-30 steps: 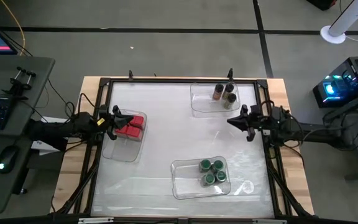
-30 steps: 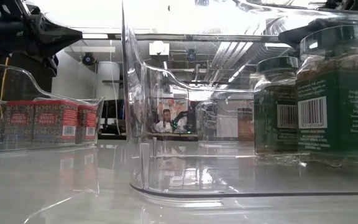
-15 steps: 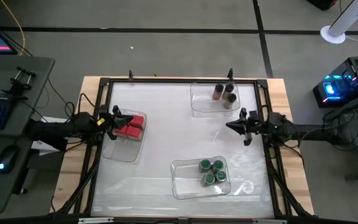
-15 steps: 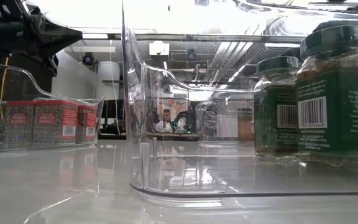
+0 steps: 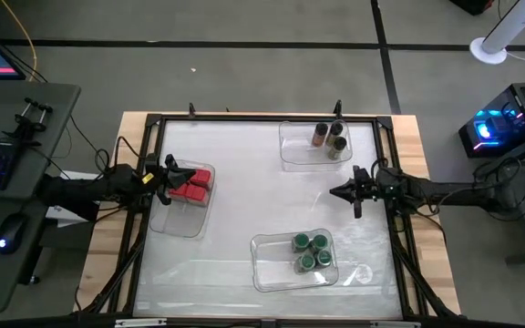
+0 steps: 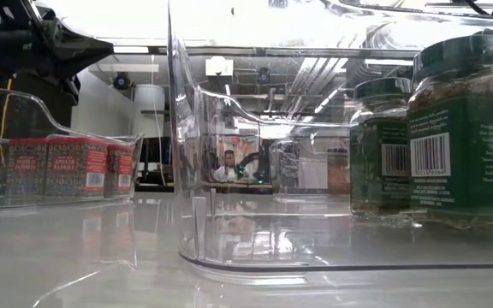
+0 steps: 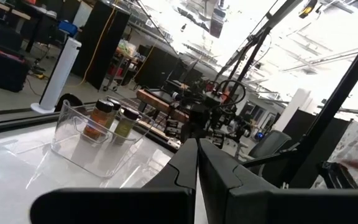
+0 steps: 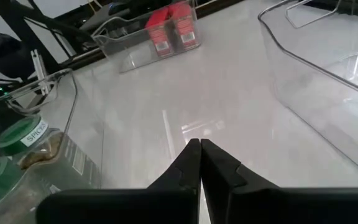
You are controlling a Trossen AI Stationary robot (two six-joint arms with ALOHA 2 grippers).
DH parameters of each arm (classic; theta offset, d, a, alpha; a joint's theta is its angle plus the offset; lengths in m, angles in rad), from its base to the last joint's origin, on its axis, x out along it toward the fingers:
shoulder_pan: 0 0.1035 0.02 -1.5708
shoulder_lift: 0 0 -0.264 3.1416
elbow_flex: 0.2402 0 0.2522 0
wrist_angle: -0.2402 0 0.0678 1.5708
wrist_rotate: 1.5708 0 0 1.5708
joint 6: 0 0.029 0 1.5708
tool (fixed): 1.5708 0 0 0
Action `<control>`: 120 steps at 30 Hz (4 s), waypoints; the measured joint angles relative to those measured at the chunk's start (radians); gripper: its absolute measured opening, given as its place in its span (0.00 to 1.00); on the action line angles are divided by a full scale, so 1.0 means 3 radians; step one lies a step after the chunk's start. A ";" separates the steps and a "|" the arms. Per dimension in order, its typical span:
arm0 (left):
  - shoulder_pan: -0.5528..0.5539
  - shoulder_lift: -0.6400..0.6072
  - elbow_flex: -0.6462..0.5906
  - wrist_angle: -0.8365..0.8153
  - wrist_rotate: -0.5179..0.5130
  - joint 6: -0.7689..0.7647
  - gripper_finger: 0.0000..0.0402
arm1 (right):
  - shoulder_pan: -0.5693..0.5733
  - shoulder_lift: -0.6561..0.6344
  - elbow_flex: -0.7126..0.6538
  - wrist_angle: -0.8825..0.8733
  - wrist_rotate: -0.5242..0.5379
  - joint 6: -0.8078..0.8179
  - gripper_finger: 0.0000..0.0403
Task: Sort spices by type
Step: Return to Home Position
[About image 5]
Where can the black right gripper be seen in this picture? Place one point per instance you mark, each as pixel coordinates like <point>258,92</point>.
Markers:
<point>369,189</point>

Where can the white tower fan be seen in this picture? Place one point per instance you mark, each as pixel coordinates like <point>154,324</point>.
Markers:
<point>506,32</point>

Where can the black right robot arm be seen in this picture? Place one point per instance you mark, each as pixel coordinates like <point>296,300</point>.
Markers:
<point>454,198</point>

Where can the black computer case with lights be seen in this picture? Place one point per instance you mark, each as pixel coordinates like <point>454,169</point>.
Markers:
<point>517,118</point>

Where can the white printed box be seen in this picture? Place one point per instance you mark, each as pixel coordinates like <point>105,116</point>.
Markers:
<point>68,214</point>

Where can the green cap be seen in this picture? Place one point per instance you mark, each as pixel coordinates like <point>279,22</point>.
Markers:
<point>324,258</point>
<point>301,240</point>
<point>307,262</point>

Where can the black clamp holder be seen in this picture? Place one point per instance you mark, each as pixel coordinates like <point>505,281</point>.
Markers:
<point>27,125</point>

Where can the silver metal bracket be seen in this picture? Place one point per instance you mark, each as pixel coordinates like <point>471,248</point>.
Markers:
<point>139,322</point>
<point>394,324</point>

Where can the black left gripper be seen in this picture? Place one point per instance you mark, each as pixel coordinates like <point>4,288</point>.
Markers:
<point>158,177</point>

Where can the black aluminium table frame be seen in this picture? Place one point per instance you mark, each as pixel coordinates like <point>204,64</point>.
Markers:
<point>267,117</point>

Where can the black lid jar red spice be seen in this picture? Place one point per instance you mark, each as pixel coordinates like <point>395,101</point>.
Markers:
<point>320,132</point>

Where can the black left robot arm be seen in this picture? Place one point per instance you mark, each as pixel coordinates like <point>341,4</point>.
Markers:
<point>80,193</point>

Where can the small black frame clamp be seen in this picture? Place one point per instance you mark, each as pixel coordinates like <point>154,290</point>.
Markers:
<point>337,108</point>
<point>192,109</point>

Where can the black computer mouse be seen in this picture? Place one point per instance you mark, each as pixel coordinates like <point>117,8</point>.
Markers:
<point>11,232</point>

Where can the clear plastic bin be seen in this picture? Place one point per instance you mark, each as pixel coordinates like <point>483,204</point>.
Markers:
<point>296,150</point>
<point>271,269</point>
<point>178,221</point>

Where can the red smoked paprika tin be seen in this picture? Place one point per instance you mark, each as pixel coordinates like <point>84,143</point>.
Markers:
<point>179,192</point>
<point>196,193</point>
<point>202,177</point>

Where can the black floor object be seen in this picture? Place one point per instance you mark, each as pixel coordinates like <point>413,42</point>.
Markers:
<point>472,4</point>

